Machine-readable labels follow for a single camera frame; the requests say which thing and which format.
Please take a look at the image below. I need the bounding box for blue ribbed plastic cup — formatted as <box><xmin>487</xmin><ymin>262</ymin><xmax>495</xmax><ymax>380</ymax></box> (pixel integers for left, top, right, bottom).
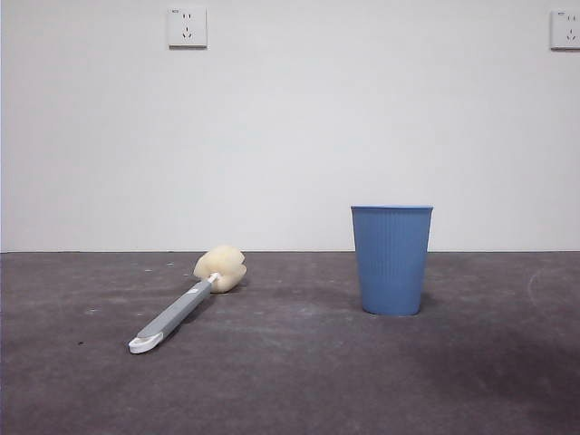
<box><xmin>350</xmin><ymin>204</ymin><xmax>435</xmax><ymax>317</ymax></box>

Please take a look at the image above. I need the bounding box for grey-handled sponge cup brush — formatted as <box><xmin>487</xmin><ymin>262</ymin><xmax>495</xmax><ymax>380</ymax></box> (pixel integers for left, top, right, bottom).
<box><xmin>128</xmin><ymin>244</ymin><xmax>249</xmax><ymax>355</ymax></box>

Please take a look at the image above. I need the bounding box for white wall power socket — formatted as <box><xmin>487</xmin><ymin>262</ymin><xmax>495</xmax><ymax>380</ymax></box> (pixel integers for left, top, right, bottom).
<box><xmin>168</xmin><ymin>6</ymin><xmax>209</xmax><ymax>50</ymax></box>
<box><xmin>550</xmin><ymin>8</ymin><xmax>580</xmax><ymax>51</ymax></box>

